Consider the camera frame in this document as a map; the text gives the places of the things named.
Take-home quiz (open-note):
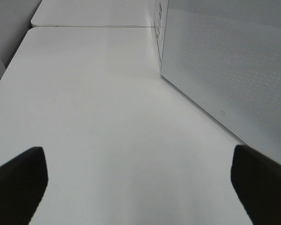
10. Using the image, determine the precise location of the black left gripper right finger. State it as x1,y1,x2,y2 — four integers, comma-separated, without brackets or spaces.
230,145,281,225

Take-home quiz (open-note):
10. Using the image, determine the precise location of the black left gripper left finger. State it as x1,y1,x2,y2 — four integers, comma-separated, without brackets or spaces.
0,147,49,225

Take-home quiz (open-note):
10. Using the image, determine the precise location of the white microwave door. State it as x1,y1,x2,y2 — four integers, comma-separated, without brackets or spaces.
161,0,281,165

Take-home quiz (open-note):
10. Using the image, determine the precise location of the white microwave oven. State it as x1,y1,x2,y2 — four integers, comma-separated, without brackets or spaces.
153,0,169,71

